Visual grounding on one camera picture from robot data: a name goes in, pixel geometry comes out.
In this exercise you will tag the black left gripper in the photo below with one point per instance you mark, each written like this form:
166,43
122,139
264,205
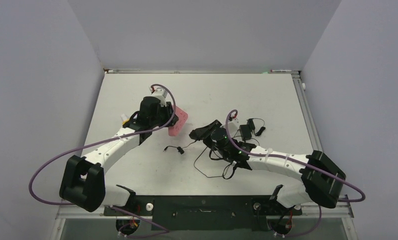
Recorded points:
168,111

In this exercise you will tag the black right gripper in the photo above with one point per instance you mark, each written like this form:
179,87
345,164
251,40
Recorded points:
203,133

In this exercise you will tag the pink triangular power strip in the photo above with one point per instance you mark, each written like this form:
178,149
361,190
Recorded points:
176,129

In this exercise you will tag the black power adapter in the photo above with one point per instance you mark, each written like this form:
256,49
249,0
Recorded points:
245,132

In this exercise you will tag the black TP-Link adapter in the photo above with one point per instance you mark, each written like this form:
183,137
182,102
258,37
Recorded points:
251,124

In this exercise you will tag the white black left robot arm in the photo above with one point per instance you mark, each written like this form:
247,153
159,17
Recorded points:
83,183

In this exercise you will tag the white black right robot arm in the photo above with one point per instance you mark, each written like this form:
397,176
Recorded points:
320,178

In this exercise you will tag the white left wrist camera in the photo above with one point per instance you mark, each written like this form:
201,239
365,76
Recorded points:
159,93

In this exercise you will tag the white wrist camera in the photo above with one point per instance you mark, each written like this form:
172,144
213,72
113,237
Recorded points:
159,93
233,126

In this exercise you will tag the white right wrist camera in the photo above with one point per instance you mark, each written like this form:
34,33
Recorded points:
233,126

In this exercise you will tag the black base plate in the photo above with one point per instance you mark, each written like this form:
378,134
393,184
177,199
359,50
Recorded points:
206,212

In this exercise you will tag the aluminium frame rail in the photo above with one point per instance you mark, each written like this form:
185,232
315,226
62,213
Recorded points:
306,111

